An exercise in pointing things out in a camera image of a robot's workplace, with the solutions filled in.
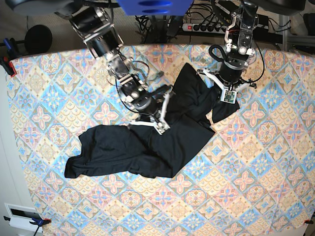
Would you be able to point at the black t-shirt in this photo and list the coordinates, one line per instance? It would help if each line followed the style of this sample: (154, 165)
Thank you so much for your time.
(110, 149)

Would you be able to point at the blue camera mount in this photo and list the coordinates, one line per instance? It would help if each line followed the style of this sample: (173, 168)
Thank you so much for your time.
(155, 7)

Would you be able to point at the red blue clamp top left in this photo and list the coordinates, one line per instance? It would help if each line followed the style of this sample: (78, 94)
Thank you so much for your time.
(5, 61)

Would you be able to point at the blue clamp bottom left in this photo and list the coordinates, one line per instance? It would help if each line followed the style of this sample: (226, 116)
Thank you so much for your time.
(37, 221)

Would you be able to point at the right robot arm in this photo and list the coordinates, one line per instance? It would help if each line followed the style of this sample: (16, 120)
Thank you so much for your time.
(95, 28)

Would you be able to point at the patterned colourful tablecloth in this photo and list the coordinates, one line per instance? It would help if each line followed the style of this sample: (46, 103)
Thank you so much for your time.
(255, 176)

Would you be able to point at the white power strip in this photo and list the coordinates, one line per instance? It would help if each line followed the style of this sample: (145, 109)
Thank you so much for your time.
(204, 29)

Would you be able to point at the white wall vent box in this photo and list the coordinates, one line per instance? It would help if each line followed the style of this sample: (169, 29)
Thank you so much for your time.
(21, 216)

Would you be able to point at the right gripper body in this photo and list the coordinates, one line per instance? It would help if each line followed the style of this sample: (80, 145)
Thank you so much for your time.
(139, 100)

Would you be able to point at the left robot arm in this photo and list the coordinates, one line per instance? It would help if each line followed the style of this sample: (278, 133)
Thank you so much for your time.
(240, 30)

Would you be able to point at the black clamp bottom right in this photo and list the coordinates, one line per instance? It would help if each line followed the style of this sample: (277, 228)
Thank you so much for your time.
(308, 222)

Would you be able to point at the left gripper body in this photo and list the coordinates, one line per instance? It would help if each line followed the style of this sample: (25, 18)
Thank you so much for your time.
(232, 63)

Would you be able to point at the black round stool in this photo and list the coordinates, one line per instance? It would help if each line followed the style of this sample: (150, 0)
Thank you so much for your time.
(38, 40)

